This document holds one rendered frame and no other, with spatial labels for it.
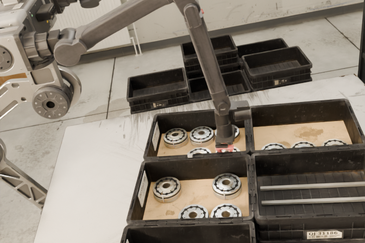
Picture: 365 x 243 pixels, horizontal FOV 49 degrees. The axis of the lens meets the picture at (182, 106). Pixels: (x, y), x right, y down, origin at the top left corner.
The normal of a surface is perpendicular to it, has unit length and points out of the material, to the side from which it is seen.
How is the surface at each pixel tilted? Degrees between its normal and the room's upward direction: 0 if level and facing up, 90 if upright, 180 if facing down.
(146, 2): 93
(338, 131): 0
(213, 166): 90
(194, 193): 0
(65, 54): 96
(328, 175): 0
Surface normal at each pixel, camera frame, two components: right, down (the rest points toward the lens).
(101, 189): -0.16, -0.82
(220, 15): 0.08, 0.54
